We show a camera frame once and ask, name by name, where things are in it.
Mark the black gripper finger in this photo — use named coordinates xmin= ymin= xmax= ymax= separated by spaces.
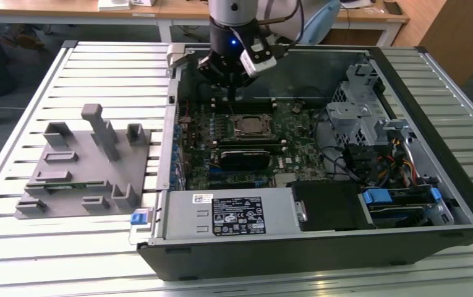
xmin=237 ymin=73 xmax=258 ymax=90
xmin=197 ymin=58 xmax=243 ymax=102

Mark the CPU socket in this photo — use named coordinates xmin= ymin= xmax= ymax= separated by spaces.
xmin=227 ymin=113 xmax=273 ymax=139

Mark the black graphics card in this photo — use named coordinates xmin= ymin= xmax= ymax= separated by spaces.
xmin=217 ymin=149 xmax=270 ymax=171

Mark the silver metal drive cage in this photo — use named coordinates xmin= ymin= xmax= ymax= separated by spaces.
xmin=323 ymin=64 xmax=385 ymax=146

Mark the green motherboard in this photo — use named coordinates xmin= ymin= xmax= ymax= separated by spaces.
xmin=173 ymin=98 xmax=331 ymax=191

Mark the plain white box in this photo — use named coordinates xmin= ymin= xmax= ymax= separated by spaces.
xmin=97 ymin=0 xmax=132 ymax=12

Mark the black expansion slot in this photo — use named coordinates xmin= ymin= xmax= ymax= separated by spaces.
xmin=209 ymin=176 xmax=263 ymax=187

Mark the silver chipset heatsink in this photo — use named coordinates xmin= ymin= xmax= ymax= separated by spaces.
xmin=274 ymin=173 xmax=298 ymax=188

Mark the wooden office desk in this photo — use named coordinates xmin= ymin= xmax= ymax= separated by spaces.
xmin=160 ymin=0 xmax=410 ymax=47
xmin=0 ymin=0 xmax=172 ymax=43

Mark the grey parts rack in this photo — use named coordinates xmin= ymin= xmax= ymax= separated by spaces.
xmin=14 ymin=103 xmax=153 ymax=221

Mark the black plastic shroud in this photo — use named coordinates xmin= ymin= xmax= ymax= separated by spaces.
xmin=291 ymin=181 xmax=379 ymax=233

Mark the grey power supply with label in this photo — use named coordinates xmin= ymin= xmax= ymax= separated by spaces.
xmin=149 ymin=188 xmax=302 ymax=241

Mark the blue disk carrier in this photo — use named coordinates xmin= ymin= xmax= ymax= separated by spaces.
xmin=361 ymin=187 xmax=441 ymax=207

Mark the wooden cabinet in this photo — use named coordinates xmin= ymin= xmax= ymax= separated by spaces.
xmin=391 ymin=0 xmax=473 ymax=87

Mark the black hard disk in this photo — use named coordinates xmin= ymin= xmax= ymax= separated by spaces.
xmin=367 ymin=206 xmax=429 ymax=228

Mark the black PC case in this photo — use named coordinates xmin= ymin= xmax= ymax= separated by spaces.
xmin=136 ymin=43 xmax=473 ymax=282

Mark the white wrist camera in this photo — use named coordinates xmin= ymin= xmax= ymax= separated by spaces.
xmin=238 ymin=43 xmax=278 ymax=78

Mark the black cable with brass plug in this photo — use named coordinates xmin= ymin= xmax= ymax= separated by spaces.
xmin=259 ymin=0 xmax=305 ymax=50

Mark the coloured power wire bundle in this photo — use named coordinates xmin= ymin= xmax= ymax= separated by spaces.
xmin=378 ymin=137 xmax=418 ymax=186

